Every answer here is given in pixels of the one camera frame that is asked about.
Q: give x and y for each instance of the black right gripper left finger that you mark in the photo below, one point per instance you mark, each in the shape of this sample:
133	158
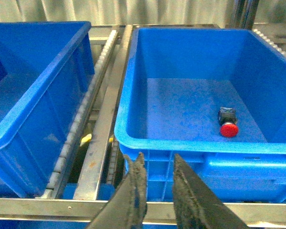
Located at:
128	206

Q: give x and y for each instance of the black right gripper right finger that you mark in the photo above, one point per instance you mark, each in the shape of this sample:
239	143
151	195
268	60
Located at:
195	204

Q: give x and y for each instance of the red mushroom push button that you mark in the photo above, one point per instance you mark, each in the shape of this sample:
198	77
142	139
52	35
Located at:
228	122

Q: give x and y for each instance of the white roller track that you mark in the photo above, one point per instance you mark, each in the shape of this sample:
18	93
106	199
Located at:
63	167

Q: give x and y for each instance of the blue right plastic bin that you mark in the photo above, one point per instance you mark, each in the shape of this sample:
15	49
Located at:
176	81

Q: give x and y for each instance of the blue plastic bin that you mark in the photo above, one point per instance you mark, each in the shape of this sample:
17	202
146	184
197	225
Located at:
45	72
176	81

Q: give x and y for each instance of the metal front shelf beam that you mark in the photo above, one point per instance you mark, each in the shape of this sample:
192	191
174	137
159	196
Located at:
263	215

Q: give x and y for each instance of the blue left plastic bin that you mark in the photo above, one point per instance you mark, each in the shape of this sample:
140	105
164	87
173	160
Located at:
45	72

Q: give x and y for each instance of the metal centre rail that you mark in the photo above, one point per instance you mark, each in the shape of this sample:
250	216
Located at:
113	68

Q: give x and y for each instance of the yellow tag below rail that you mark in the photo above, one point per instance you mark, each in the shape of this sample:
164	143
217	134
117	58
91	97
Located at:
86	139

